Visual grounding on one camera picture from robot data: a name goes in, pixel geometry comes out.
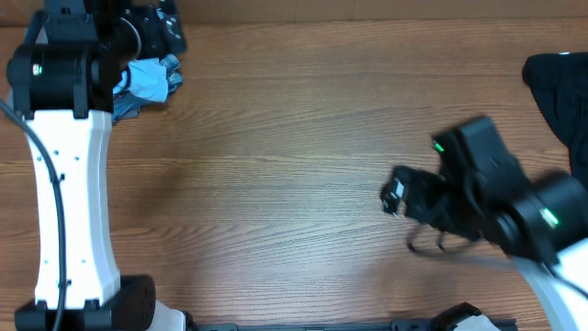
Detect black folded garment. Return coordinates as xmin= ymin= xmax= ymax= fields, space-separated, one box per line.
xmin=118 ymin=0 xmax=187 ymax=60

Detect light blue printed t-shirt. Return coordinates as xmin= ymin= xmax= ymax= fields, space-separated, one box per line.
xmin=113 ymin=58 xmax=168 ymax=103

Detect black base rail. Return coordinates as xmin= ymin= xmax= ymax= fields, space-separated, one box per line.
xmin=183 ymin=317 xmax=519 ymax=331

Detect black garment at right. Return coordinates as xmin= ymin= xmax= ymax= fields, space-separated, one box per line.
xmin=522 ymin=52 xmax=587 ymax=185

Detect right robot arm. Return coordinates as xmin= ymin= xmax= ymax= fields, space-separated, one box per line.
xmin=380 ymin=116 xmax=587 ymax=330

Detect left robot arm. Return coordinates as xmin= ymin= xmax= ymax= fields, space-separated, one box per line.
xmin=1 ymin=0 xmax=193 ymax=331

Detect folded blue denim jeans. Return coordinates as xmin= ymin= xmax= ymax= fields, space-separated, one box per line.
xmin=112 ymin=54 xmax=184 ymax=125

